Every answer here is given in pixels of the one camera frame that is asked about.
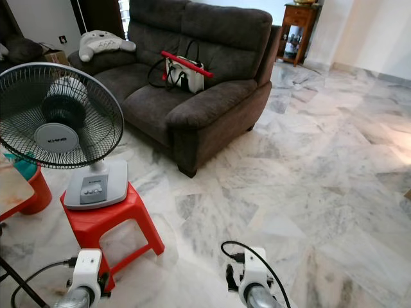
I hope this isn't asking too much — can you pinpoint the red plastic stool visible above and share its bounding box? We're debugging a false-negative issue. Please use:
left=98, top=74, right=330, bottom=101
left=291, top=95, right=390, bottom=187
left=60, top=182, right=166, bottom=293

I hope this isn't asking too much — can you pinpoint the teal cloth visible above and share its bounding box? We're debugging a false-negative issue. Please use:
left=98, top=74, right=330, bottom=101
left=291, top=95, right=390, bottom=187
left=3, top=153, right=41, bottom=182

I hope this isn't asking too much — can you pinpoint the grey Khind table fan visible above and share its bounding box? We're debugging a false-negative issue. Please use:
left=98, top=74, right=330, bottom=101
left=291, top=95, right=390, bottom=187
left=0, top=62, right=129, bottom=210

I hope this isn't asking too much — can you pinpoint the dark grey two-seat sofa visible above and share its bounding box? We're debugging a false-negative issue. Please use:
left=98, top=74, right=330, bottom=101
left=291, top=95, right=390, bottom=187
left=67, top=0, right=283, bottom=179

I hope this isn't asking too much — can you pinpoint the white bag with red trim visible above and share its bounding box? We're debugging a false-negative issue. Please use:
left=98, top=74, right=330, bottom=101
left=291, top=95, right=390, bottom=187
left=146, top=40, right=214, bottom=96

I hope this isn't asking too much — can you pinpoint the brown cardboard box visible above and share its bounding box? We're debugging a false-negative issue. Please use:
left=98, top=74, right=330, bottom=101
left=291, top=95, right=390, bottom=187
left=41, top=46, right=71, bottom=66

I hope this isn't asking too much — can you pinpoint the white and grey plush toy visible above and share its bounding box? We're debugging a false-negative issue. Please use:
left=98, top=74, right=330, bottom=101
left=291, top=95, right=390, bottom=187
left=78, top=30, right=137, bottom=64

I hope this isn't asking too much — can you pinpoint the dark grey armchair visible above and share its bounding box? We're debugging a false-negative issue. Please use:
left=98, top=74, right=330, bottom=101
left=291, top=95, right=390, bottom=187
left=0, top=0, right=47, bottom=65

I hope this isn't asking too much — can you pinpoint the dark brown curtain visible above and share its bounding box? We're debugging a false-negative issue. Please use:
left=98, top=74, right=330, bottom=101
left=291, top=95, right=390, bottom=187
left=71, top=0, right=127, bottom=37

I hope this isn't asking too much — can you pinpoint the brown wooden side table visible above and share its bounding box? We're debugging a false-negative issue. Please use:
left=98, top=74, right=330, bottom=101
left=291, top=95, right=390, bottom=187
left=276, top=3, right=322, bottom=67

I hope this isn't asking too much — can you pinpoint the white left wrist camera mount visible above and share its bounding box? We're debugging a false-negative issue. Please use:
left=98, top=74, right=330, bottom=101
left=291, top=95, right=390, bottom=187
left=70, top=249, right=104, bottom=293

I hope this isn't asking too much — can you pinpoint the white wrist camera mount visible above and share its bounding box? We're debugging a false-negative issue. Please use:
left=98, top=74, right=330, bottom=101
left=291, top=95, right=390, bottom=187
left=70, top=249, right=104, bottom=293
left=237, top=247, right=272, bottom=291

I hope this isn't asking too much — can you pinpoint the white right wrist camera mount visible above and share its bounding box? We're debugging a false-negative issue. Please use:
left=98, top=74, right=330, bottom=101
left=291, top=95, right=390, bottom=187
left=237, top=247, right=272, bottom=291

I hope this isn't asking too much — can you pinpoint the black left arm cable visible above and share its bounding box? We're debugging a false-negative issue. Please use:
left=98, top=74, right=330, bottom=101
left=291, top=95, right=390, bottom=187
left=11, top=257, right=79, bottom=308

